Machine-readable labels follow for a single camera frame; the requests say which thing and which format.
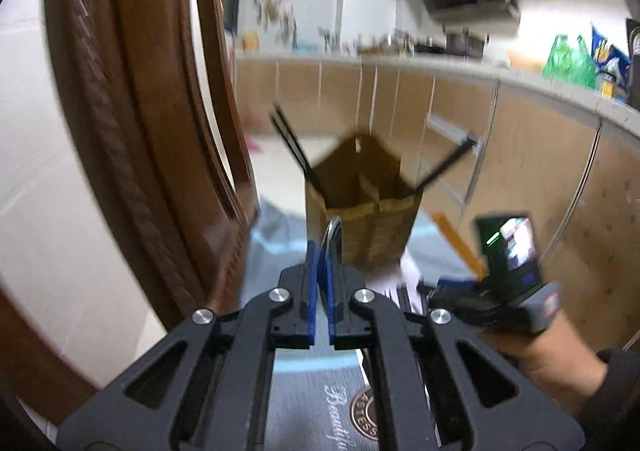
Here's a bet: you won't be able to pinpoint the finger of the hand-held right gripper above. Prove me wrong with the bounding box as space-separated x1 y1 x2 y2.
430 278 483 294
397 283 442 317

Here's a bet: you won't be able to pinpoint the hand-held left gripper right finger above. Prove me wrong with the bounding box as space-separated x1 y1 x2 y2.
324 253 586 451

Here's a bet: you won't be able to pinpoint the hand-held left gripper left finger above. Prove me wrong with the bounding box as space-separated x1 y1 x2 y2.
55 240 321 451

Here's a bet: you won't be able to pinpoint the silver metal spoon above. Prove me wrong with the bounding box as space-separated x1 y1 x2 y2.
320 216 346 277

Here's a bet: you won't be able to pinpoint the brown wooden utensil holder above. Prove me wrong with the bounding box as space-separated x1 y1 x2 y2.
305 131 423 273

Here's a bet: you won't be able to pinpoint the bundle of black chopsticks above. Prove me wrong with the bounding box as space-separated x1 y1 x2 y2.
269 103 476 202

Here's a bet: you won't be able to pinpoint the person's right forearm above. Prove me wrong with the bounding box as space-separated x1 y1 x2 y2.
575 348 640 451

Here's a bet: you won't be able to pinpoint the person's right hand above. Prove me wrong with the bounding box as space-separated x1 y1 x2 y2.
487 311 609 411

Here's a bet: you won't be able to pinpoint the grey pink checked cloth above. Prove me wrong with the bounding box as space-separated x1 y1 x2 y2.
240 201 481 451

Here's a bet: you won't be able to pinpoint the beige kitchen base cabinets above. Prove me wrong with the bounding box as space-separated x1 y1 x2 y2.
235 56 640 362

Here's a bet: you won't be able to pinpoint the green plastic bag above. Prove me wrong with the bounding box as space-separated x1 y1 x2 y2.
542 33 599 90

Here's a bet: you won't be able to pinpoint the blue snack bag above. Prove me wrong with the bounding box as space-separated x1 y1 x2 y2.
590 23 632 102

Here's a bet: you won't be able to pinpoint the steel pot with lid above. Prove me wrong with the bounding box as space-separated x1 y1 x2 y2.
445 28 489 56

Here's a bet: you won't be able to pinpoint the carved brown wooden chair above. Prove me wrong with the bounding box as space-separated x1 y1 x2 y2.
0 0 488 432

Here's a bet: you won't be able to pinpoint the dark purple rice cooker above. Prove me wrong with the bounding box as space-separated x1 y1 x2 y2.
626 18 640 108

